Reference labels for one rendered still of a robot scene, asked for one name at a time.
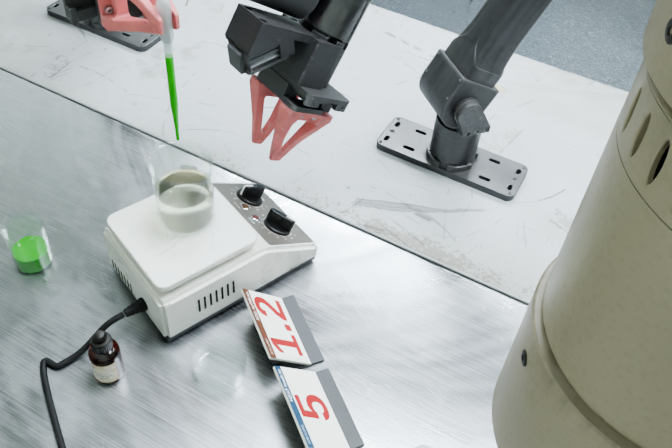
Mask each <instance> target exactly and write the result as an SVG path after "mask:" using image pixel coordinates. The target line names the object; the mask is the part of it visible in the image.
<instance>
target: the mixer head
mask: <svg viewBox="0 0 672 448"><path fill-rule="evenodd" d="M643 55H644V59H643V61H642V63H641V66H640V68H639V70H638V73H637V75H636V77H635V80H634V82H633V84H632V86H631V89H630V91H629V93H628V96H627V98H626V100H625V103H624V105H623V107H622V109H621V111H620V113H619V116H618V118H617V120H616V122H615V125H614V127H613V129H612V132H611V134H610V136H609V139H608V141H607V143H606V146H605V148H604V150H603V152H602V155H601V157H600V159H599V162H598V164H597V166H596V169H595V171H594V173H593V176H592V178H591V180H590V182H589V185H588V187H587V189H586V192H585V194H584V196H583V199H582V201H581V203H580V206H579V208H578V210H577V213H576V215H575V217H574V219H573V222H572V224H571V226H570V229H569V231H568V233H567V236H566V238H565V240H564V243H563V245H562V247H561V249H560V252H559V254H558V256H557V257H556V258H555V259H554V260H553V261H552V262H551V263H550V264H549V265H548V266H547V268H546V269H545V271H544V272H543V274H542V276H541V278H540V279H539V281H538V284H537V286H536V289H535V291H534V293H533V296H532V298H531V300H530V303H529V305H528V308H527V310H526V312H525V315H524V317H523V319H522V322H521V324H520V327H519V329H518V331H517V334H516V336H515V339H514V341H513V343H512V346H511V348H510V350H509V353H508V355H507V358H506V360H505V362H504V365H503V367H502V369H501V372H500V374H499V377H498V379H497V382H496V385H495V389H494V393H493V399H492V424H493V431H494V436H495V440H496V444H497V448H672V0H657V1H656V3H655V6H654V8H653V10H652V13H651V15H650V17H649V20H648V22H647V25H646V28H645V30H644V35H643Z"/></svg>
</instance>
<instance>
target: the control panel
mask: <svg viewBox="0 0 672 448"><path fill-rule="evenodd" d="M213 184H214V187H215V188H216V189H217V190H218V191H219V192H220V193H221V194H222V195H223V196H224V197H225V198H226V200H227V201H228V202H229V203H230V204H231V205H232V206H233V207H234V208H235V209H236V210H237V211H238V212H239V213H240V214H241V216H242V217H243V218H244V219H245V220H246V221H247V222H248V223H249V224H250V225H251V226H252V227H253V228H254V229H255V231H256V232H257V233H258V234H259V235H260V236H261V237H262V238H263V239H264V240H265V241H266V242H267V243H268V244H269V245H284V244H297V243H311V242H314V241H313V240H312V239H311V238H310V237H309V236H308V235H307V234H306V233H305V232H304V231H303V230H302V229H301V228H300V227H299V226H298V225H297V224H296V223H295V225H294V227H293V229H292V231H291V232H290V233H289V235H286V236H282V235H278V234H276V233H274V232H272V231H270V230H269V229H268V228H267V227H266V226H265V224H264V220H265V218H266V217H267V215H268V213H269V211H270V209H271V208H275V209H277V210H278V211H280V212H282V213H284V214H286V213H285V212H284V211H283V210H282V209H281V208H280V207H279V206H278V205H277V204H276V203H275V202H274V201H273V200H272V199H271V198H270V197H269V196H268V195H267V194H266V193H265V192H264V193H263V195H262V197H261V198H262V201H263V202H262V204H261V205H260V206H252V205H249V204H247V203H245V202H243V201H242V200H240V199H239V198H238V196H237V191H238V190H239V189H242V188H243V186H244V184H231V183H213ZM243 204H246V205H248V206H249V209H247V208H244V207H243V206H242V205H243ZM252 215H257V216H258V217H259V219H255V218H253V217H252ZM286 215H287V214H286ZM287 216H288V215H287Z"/></svg>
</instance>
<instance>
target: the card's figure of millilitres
mask: <svg viewBox="0 0 672 448"><path fill-rule="evenodd" d="M249 293H250V295H251V298H252V300H253V302H254V305H255V307H256V309H257V312H258V314H259V317H260V319H261V321H262V324H263V326H264V328H265V331H266V333H267V335H268V338H269V340H270V343H271V345H272V347H273V350H274V352H275V354H276V356H281V357H287V358H293V359H299V360H305V361H307V360H306V358H305V355H304V353H303V351H302V349H301V347H300V344H299V342H298V340H297V338H296V336H295V333H294V331H293V329H292V327H291V325H290V322H289V320H288V318H287V316H286V314H285V311H284V309H283V307H282V305H281V302H280V300H279V299H278V298H274V297H270V296H266V295H262V294H258V293H254V292H249Z"/></svg>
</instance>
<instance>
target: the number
mask: <svg viewBox="0 0 672 448"><path fill-rule="evenodd" d="M282 372H283V374H284V376H285V379H286V381H287V383H288V386H289V388H290V390H291V393H292V395H293V398H294V400H295V402H296V405H297V407H298V409H299V412H300V414H301V416H302V419H303V421H304V424H305V426H306V428H307V431H308V433H309V435H310V438H311V440H312V442H313V445H321V446H342V447H346V446H345V444H344V442H343V440H342V438H341V435H340V433H339V431H338V429H337V427H336V424H335V422H334V420H333V418H332V416H331V413H330V411H329V409H328V407H327V405H326V402H325V400H324V398H323V396H322V394H321V391H320V389H319V387H318V385H317V382H316V380H315V378H314V376H313V374H312V373H308V372H301V371H294V370H288V369H282Z"/></svg>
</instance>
